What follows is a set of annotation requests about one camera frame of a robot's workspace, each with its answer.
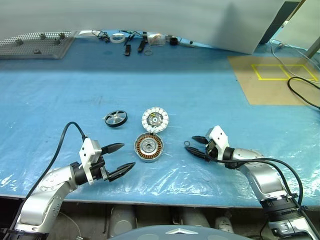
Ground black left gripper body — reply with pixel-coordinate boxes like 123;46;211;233
88;152;113;183

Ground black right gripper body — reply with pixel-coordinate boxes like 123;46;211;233
204;138;218;161

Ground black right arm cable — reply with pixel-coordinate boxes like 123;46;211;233
212;156;318;236

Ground grey robot torso shell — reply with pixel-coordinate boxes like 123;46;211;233
107;224;236;240

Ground clear plastic parts box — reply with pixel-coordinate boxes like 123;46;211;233
147;32;166;47

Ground black-rimmed silver spoked rotor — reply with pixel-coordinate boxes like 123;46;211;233
104;109;129;129

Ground black wire tangle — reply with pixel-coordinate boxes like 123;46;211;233
91;29;111;43

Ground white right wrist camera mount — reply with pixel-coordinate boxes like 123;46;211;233
205;125;230;161

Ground brown cardboard sheet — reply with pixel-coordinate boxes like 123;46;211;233
227;55;320;106

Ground beige metal post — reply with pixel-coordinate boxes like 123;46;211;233
307;37;320;58

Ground grey rounded cylinder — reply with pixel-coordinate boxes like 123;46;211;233
179;207;211;228
214;212;235;233
109;204;137;237

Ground white backdrop sheet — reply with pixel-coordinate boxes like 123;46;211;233
0;0;288;55

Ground thin white cable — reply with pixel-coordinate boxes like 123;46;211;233
269;39;320;83

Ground thin white wire under table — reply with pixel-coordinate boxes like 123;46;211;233
58;211;85;240

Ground white tape roll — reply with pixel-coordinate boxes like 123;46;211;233
110;33;127;44

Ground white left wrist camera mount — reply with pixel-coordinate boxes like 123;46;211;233
79;138;103;186

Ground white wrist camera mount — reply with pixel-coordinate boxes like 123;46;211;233
79;138;103;186
205;125;230;161

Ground thick black loose cable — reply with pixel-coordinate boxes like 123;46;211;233
287;76;320;110

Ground grey perforated metal board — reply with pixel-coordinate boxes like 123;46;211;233
0;31;78;60

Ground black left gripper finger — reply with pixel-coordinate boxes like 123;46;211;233
108;161;137;182
101;142;125;155

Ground blue plastic table cover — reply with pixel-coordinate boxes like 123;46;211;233
0;32;320;208

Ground silver motor housing copper windings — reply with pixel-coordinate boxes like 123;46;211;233
133;133;165;164

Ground dark grey panel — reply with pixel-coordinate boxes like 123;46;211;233
259;0;307;45

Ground long black bar tool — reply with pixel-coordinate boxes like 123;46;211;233
136;32;148;54

